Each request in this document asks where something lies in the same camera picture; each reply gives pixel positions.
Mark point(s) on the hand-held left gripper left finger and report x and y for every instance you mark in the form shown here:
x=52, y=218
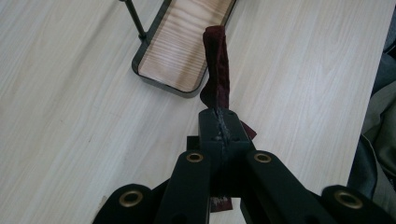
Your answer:
x=209, y=133

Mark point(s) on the black hook rack wooden tray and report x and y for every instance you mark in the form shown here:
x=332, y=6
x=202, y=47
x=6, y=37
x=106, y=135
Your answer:
x=176, y=46

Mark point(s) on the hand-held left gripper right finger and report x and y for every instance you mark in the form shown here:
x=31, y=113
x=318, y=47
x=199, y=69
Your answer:
x=238, y=137

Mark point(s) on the dark grey cloth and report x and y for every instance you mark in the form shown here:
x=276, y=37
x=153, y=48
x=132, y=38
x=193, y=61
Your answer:
x=378, y=130

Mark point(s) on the burgundy striped bow tie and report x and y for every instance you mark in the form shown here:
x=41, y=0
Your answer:
x=216, y=65

